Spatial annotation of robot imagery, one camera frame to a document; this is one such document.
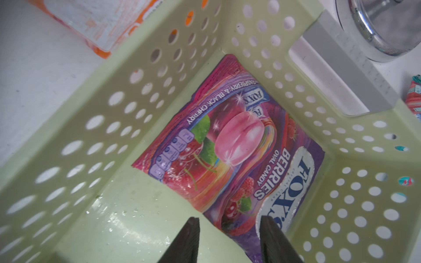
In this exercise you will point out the chrome glass holder stand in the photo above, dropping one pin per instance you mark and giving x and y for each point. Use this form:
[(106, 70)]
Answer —
[(384, 30)]

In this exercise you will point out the light green plastic basket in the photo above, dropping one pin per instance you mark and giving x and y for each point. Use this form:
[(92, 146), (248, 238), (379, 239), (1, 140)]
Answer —
[(70, 194)]

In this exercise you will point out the pink purple Fox's berries bag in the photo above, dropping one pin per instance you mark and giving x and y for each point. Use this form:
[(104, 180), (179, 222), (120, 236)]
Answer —
[(235, 155)]

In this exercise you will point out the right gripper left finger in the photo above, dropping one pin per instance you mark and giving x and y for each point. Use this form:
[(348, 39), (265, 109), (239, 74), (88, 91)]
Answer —
[(184, 248)]

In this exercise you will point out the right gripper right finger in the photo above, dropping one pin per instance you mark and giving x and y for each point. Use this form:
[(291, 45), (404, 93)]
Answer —
[(275, 246)]

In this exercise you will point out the teal Fox's mint bag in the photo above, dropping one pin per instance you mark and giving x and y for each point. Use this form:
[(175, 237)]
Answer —
[(413, 98)]

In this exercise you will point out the orange Fox's fruits bag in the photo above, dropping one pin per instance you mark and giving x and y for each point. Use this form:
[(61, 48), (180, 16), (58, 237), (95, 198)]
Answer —
[(104, 25)]

